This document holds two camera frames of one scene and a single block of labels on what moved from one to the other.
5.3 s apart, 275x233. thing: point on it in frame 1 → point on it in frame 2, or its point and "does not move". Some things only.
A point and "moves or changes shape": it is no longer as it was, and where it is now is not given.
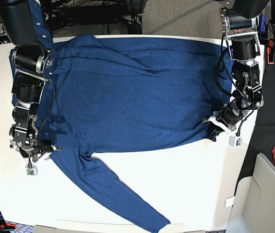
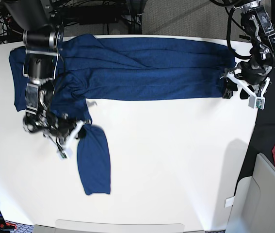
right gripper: x=230 y=116 → x=255 y=76
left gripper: x=25 y=138 → x=62 y=126
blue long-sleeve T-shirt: x=106 y=95 moves or changes shape
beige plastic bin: x=263 y=203 does not move
